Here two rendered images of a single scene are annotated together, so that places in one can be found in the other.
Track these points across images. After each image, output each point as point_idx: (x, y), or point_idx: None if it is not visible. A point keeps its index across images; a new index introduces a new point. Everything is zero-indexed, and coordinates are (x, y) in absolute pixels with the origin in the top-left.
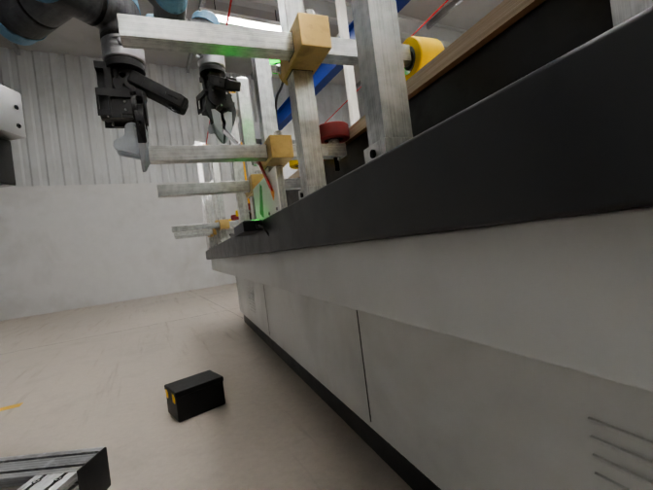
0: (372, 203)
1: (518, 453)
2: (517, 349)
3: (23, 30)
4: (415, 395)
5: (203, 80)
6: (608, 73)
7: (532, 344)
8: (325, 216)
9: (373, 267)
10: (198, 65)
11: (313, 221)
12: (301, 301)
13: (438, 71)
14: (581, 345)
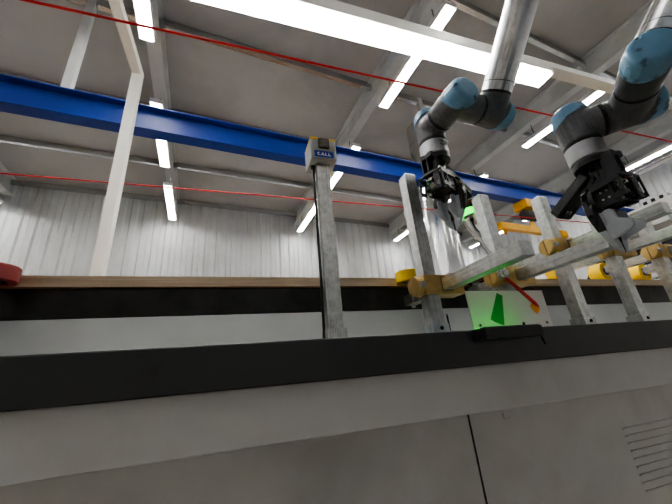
0: (665, 334)
1: (611, 468)
2: None
3: (659, 80)
4: (551, 485)
5: (437, 159)
6: None
7: None
8: (636, 335)
9: (641, 363)
10: (446, 149)
11: (625, 337)
12: (294, 483)
13: (542, 285)
14: None
